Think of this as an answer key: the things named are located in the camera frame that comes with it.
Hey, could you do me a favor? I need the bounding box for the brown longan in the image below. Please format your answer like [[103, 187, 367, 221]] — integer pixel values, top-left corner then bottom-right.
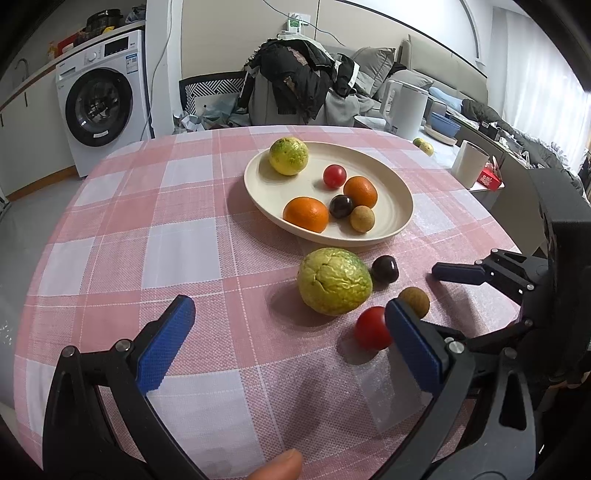
[[349, 205, 376, 234], [398, 286, 431, 319]]

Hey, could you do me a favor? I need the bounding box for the dark plum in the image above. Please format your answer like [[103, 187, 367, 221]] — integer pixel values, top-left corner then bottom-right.
[[329, 194, 355, 220], [370, 255, 400, 284]]

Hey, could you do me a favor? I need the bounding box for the red tomato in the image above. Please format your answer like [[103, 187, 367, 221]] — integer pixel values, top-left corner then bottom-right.
[[353, 306, 393, 351], [322, 164, 348, 190]]

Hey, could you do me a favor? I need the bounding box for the green bumpy guava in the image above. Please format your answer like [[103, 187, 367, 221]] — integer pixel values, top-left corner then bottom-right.
[[297, 247, 373, 316]]

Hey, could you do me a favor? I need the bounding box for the small orange tangerine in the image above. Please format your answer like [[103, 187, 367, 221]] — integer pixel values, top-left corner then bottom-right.
[[342, 176, 378, 208]]

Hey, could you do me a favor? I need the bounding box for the large orange tangerine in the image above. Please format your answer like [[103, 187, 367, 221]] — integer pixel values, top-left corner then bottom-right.
[[283, 197, 329, 233]]

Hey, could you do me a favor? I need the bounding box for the smooth yellow guava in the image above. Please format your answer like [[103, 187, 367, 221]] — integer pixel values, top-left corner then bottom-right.
[[269, 137, 308, 176]]

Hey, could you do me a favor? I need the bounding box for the person left hand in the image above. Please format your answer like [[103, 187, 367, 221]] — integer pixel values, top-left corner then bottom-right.
[[246, 449, 304, 480]]

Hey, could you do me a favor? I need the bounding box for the red box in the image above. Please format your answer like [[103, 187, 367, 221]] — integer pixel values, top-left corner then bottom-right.
[[477, 156, 503, 191]]

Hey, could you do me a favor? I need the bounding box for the white tumbler cup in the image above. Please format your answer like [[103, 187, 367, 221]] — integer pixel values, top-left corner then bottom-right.
[[451, 140, 490, 190]]

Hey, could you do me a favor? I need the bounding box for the yellow fruit on side table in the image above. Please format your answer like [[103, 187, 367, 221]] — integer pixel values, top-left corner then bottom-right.
[[420, 141, 434, 156]]

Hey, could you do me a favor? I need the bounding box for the blue bowl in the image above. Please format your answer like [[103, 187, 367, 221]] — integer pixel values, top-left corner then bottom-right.
[[430, 112, 461, 138]]

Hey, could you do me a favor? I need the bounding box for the white electric kettle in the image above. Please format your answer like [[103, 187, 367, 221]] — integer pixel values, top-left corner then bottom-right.
[[380, 80, 428, 140]]

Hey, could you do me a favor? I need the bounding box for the pink checkered tablecloth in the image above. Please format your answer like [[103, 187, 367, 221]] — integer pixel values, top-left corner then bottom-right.
[[14, 126, 518, 479]]

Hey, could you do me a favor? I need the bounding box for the grey sofa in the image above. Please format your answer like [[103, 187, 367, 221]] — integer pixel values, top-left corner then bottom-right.
[[322, 34, 591, 186]]

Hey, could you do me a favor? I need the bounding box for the grey cushion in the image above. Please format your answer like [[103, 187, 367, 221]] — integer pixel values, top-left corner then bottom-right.
[[352, 47, 396, 97]]

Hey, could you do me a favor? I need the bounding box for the pile of dark clothes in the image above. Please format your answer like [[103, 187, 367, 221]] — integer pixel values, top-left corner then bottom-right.
[[236, 37, 361, 126]]

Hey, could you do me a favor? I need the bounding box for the black mesh chair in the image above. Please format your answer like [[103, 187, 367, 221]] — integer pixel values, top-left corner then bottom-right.
[[179, 70, 245, 116]]

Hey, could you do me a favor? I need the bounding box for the white washing machine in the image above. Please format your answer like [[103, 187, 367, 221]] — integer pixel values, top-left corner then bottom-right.
[[55, 29, 153, 178]]

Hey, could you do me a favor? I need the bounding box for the kitchen faucet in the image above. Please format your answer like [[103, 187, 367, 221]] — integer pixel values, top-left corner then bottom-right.
[[14, 58, 29, 86]]

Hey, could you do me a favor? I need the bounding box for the black pot on counter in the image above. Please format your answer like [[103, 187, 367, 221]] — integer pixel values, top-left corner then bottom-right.
[[86, 8, 122, 31]]

